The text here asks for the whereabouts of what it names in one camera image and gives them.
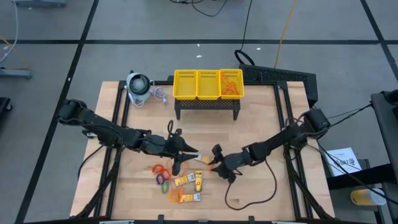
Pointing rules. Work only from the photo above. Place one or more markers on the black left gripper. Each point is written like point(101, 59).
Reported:
point(164, 145)

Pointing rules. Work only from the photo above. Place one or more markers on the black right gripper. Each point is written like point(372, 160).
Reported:
point(233, 161)

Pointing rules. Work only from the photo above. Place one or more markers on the yellow green crayon box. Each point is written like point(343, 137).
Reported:
point(204, 159)
point(184, 180)
point(198, 182)
point(189, 198)

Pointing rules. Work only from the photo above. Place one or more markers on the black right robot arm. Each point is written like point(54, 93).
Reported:
point(280, 140)

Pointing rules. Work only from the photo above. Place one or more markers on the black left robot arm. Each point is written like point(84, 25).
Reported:
point(102, 130)

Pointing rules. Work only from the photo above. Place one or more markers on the white desk lamp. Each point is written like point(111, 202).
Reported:
point(138, 87)

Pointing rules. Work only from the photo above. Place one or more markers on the black perforated metal stand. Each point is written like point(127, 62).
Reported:
point(206, 103)

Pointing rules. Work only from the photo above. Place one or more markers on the black plastic clip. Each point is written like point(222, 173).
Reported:
point(160, 218)
point(251, 219)

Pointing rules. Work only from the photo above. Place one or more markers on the black perforated metal panel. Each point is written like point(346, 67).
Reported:
point(280, 74)

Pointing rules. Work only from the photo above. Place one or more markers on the white paper booklet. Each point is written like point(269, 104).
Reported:
point(342, 155)

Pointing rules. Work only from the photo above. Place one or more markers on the black equipment cart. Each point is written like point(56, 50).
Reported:
point(385, 130)

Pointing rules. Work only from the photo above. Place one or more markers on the grey metal floor base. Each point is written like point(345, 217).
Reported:
point(15, 73)
point(40, 3)

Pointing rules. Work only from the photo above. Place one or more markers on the black aluminium table frame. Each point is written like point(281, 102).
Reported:
point(277, 93)

